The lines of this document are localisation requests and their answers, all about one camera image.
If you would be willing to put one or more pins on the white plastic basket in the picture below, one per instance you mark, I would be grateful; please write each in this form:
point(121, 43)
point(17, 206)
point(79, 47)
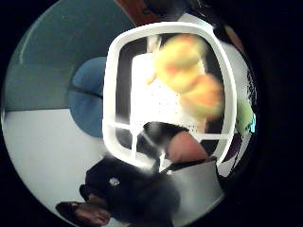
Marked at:
point(109, 94)

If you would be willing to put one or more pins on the yellow orange fruit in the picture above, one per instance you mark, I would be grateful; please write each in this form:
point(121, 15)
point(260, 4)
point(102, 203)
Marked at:
point(176, 60)
point(203, 96)

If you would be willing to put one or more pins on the green soft toy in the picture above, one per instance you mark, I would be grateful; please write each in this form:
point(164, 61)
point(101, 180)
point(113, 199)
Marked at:
point(244, 118)

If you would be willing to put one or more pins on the blue round chair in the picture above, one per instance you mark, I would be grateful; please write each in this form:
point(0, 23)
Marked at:
point(86, 101)

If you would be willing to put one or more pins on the brown wooden door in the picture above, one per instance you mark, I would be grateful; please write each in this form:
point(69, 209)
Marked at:
point(135, 11)

